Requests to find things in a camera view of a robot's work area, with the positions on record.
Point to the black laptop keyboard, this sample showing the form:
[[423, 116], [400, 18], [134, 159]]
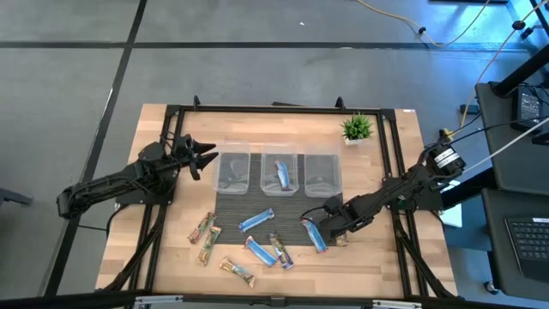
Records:
[[529, 246]]

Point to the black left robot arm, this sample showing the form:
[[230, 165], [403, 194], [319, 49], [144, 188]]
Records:
[[111, 180]]

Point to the black side desk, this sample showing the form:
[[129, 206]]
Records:
[[497, 129]]

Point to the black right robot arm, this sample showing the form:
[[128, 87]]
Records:
[[407, 186]]

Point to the black power adapter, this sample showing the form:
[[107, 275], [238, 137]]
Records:
[[528, 109]]

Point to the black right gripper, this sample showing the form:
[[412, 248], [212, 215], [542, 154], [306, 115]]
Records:
[[345, 216]]

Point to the grey chair leg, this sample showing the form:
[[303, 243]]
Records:
[[13, 197]]

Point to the black rail with silver brackets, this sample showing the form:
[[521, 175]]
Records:
[[257, 300]]

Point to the dark grey woven mat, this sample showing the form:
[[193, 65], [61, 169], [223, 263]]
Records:
[[240, 206]]

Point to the purple blue granola bar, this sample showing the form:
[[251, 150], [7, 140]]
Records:
[[281, 250]]

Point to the black desk with laptop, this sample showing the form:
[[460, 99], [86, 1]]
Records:
[[497, 257]]

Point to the clear plastic bin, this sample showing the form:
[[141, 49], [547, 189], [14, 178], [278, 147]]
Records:
[[268, 148], [322, 150], [231, 148]]

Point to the white plant pot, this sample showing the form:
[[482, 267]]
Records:
[[352, 141]]

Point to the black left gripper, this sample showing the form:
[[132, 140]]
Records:
[[185, 158]]

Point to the black aluminium table frame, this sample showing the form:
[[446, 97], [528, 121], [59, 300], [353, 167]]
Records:
[[279, 109]]

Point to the green artificial plant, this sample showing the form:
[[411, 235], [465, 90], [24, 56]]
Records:
[[357, 125]]

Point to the black diagonal beam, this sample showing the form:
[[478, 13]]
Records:
[[521, 73]]

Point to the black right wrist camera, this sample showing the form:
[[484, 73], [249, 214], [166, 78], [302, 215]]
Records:
[[332, 204]]

